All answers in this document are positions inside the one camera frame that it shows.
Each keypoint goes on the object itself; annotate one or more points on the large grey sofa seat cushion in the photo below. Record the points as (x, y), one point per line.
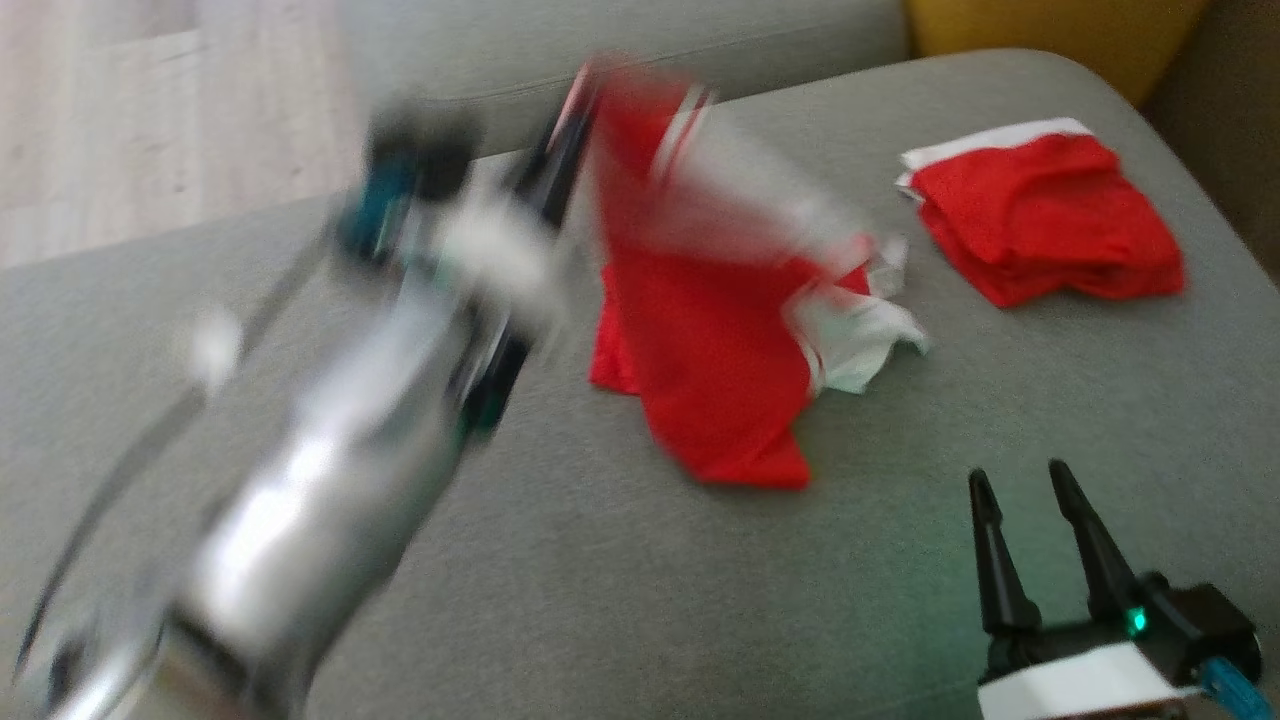
(620, 580)

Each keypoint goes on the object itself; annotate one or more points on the red shorts with white trim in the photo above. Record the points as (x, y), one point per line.
(1050, 220)

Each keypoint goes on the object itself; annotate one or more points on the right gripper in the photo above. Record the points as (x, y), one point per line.
(1100, 680)

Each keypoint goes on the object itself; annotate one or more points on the grey back sofa cushion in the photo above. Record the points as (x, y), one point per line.
(620, 50)

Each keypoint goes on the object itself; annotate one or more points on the yellow cushion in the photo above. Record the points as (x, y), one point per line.
(1050, 35)

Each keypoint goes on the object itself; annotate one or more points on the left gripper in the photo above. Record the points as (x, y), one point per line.
(470, 230)

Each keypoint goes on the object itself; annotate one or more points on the red jersey with white sleeves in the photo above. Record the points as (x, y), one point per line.
(710, 350)

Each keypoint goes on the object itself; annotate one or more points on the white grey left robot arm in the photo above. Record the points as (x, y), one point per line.
(300, 530)

